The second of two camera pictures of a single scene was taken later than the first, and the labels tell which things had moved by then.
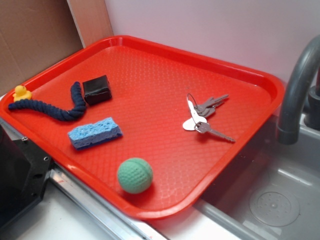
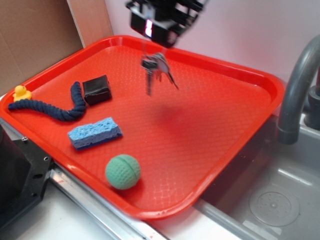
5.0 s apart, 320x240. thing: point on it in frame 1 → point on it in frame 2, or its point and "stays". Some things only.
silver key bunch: [199, 112] → [156, 63]
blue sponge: [83, 136] stays
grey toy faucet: [288, 130] stays
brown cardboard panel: [36, 34] stays
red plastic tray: [152, 130] stays
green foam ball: [135, 175] → [123, 172]
